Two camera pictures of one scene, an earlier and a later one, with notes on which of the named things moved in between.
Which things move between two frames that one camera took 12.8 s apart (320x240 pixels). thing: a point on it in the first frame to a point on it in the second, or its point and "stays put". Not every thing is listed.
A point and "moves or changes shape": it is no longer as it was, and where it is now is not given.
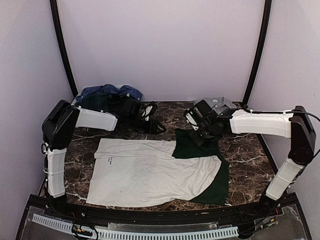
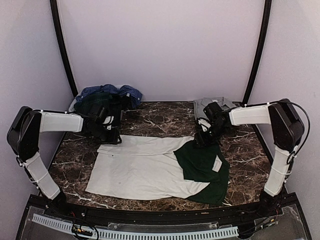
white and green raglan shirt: [128, 172] moves or changes shape
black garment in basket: [116, 103] stays put
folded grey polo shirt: [217, 104] stays put
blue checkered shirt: [125, 90] stays put
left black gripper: [152, 128] to [113, 138]
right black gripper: [198, 140] stays put
